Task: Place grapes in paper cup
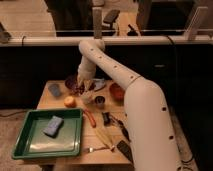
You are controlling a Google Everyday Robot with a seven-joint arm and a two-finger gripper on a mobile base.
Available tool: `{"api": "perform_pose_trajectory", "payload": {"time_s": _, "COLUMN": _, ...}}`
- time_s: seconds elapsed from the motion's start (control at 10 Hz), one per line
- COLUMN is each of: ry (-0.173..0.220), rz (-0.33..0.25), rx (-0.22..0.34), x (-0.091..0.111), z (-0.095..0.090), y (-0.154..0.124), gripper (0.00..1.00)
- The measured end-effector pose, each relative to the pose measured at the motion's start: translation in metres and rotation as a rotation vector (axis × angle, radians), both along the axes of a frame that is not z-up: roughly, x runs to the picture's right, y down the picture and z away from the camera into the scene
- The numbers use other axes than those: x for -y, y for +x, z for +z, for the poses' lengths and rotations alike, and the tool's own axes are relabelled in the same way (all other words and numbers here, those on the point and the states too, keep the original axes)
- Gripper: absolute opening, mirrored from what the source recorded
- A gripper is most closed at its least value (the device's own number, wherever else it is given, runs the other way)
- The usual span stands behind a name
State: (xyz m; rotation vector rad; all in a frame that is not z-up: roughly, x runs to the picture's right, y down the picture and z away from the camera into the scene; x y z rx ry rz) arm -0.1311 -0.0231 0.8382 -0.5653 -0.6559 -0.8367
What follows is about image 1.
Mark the grey cloth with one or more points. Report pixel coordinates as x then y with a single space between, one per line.
98 84

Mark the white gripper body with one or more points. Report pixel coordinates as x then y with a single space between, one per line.
85 77

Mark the metal fork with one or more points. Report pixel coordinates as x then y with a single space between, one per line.
91 149

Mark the white horizontal rail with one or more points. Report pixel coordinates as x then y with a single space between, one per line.
107 40

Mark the blue plastic cup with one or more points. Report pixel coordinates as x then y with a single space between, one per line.
54 89

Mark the red bowl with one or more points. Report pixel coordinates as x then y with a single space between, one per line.
116 92

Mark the dark handled utensil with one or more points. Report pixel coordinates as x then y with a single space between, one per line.
122 128

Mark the purple grapes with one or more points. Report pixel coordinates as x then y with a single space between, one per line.
78 90

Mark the purple plate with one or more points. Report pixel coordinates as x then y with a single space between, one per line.
71 82

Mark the green plastic tray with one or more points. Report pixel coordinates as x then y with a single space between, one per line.
32 143

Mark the blue sponge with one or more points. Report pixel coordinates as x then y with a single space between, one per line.
53 126

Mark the black spatula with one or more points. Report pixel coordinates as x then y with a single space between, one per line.
125 149

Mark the orange fruit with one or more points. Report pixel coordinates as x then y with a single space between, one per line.
70 102

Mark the black small toy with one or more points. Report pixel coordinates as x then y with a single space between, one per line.
106 118

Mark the small dark cup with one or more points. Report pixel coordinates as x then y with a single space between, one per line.
100 101

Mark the orange carrot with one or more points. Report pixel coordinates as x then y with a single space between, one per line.
90 118

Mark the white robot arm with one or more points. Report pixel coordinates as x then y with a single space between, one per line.
153 142

